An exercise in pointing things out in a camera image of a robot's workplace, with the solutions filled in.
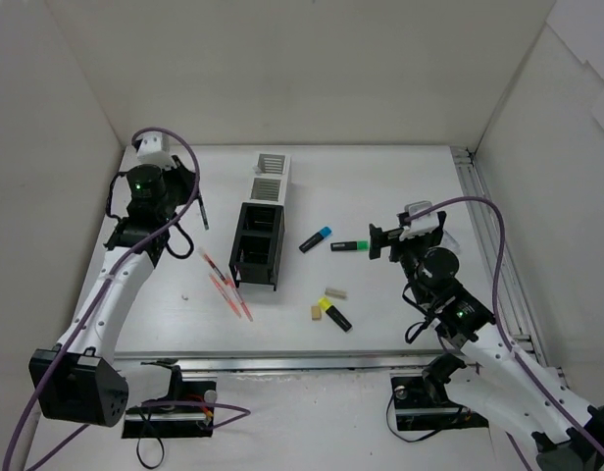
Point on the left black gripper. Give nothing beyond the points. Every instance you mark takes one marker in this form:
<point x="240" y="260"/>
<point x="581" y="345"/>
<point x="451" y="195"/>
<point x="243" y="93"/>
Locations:
<point x="185" y="175"/>

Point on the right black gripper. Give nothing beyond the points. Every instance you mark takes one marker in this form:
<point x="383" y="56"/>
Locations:
<point x="395" y="240"/>

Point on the green gel pen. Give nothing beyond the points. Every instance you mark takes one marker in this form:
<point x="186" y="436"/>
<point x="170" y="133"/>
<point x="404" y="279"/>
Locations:
<point x="203" y="212"/>

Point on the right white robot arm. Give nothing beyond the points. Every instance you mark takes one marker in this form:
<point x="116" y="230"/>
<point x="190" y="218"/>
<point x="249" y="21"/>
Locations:
<point x="490" y="374"/>

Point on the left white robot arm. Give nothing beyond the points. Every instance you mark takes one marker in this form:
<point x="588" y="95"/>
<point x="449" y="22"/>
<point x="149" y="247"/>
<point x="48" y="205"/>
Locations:
<point x="76" y="378"/>

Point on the green cap highlighter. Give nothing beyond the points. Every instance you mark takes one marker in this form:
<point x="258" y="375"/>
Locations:
<point x="348" y="246"/>

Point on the clear blue-tip glue bottle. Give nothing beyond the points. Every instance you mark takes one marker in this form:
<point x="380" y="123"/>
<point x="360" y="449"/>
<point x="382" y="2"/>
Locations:
<point x="449" y="242"/>

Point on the long beige eraser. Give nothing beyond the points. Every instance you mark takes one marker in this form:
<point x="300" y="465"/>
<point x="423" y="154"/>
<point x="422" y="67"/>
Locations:
<point x="335" y="293"/>

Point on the white two-slot container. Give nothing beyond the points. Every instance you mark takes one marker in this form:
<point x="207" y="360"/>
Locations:
<point x="272" y="175"/>

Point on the blue cap highlighter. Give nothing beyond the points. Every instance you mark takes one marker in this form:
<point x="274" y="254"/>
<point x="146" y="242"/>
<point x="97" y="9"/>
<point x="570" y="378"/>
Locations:
<point x="315" y="239"/>

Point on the yellow cap highlighter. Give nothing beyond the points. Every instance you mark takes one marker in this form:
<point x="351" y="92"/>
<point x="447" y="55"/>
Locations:
<point x="335" y="315"/>

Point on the small tan eraser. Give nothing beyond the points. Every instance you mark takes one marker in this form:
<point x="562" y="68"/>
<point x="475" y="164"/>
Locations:
<point x="316" y="313"/>

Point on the black two-slot container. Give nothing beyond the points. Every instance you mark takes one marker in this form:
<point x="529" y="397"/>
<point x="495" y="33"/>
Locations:
<point x="257" y="246"/>

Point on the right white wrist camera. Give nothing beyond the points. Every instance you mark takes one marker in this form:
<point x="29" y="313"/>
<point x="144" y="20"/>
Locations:
<point x="418" y="225"/>

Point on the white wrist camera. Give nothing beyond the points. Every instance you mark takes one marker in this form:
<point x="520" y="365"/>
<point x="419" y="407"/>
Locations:
<point x="418" y="225"/>
<point x="153" y="148"/>

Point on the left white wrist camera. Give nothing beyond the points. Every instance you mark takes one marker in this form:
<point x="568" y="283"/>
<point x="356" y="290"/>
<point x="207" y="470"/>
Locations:
<point x="153" y="148"/>

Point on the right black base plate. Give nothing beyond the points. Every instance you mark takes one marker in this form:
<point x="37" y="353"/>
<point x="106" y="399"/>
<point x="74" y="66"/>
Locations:
<point x="411" y="410"/>

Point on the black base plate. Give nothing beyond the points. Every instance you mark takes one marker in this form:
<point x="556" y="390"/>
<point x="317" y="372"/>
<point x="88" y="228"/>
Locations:
<point x="176" y="421"/>
<point x="411" y="410"/>

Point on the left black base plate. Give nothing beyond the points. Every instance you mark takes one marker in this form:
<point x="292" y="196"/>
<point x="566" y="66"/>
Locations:
<point x="176" y="421"/>

